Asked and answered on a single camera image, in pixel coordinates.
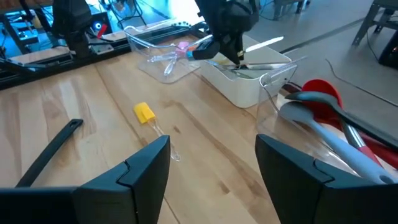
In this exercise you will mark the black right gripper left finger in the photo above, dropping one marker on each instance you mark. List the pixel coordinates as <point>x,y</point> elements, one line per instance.
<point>93,205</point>

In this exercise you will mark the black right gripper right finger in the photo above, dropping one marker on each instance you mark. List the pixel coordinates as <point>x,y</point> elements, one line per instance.
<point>311,202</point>

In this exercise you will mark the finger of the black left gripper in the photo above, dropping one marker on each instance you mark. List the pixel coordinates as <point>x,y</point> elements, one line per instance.
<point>206,51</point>
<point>233,49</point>

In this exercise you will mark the red slotted spatula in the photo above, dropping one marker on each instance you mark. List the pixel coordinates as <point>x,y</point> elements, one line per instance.
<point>382,152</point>

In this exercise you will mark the grey silicone spoon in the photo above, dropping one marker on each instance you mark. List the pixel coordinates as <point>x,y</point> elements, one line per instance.
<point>298,113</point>

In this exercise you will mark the red spoon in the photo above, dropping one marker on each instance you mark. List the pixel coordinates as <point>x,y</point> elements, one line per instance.
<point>320,90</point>

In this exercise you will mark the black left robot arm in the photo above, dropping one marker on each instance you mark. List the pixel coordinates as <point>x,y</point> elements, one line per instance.
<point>71,25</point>

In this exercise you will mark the white plastic bin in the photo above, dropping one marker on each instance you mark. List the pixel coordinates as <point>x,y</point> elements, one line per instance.
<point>242,90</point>

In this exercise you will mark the clear plastic bin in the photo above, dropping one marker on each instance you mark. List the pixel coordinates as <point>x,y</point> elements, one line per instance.
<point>155,70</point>
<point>270,118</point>

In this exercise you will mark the black slotted spoon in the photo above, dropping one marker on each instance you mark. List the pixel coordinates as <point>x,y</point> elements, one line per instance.
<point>46,152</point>

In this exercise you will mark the yellow mini spatula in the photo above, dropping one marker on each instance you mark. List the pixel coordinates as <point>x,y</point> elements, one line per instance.
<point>143,112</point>

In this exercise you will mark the black table legs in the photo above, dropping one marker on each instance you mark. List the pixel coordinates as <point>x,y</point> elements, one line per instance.
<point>373,18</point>

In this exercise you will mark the black equipment stand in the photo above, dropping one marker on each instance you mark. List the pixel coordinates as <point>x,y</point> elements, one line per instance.
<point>18,31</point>

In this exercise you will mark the silver mounting bracket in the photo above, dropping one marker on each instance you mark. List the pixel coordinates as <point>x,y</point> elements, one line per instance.
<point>101,49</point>

